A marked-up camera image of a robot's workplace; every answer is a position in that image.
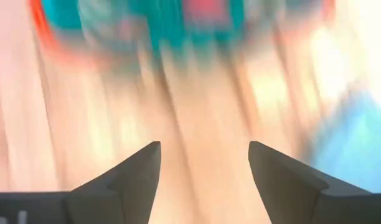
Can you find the red produce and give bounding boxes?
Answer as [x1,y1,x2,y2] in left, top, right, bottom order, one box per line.
[182,0,230,24]

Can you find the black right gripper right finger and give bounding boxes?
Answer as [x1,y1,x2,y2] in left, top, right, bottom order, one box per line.
[248,141,381,224]

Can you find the green basket with orange rim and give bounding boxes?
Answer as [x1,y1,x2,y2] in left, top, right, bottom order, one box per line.
[28,0,336,74]

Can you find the teal cloth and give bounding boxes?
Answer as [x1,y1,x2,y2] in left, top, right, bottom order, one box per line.
[310,88,381,194]

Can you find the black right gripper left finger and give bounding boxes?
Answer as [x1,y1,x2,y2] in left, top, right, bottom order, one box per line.
[0,141,162,224]

